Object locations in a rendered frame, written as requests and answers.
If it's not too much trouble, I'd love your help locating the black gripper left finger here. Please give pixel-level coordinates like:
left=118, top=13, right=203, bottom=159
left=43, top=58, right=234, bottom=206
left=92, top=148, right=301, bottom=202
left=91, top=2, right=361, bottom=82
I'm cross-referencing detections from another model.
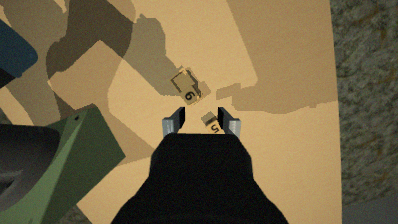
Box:
left=162, top=107, right=185, bottom=138

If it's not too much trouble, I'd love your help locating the beige number cube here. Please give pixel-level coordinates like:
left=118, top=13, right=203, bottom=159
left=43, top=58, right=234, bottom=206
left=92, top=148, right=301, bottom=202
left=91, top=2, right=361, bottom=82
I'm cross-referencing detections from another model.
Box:
left=180, top=85, right=200, bottom=106
left=205, top=116, right=223, bottom=134

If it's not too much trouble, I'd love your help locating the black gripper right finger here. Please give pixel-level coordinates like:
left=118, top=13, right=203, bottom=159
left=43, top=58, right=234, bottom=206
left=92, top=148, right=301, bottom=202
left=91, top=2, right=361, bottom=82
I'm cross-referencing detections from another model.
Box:
left=217, top=107, right=241, bottom=139

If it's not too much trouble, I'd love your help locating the tan shallow rectangular tray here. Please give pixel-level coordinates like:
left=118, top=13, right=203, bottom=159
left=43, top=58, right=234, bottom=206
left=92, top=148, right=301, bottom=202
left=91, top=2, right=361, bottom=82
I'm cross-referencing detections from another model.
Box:
left=169, top=67, right=204, bottom=107

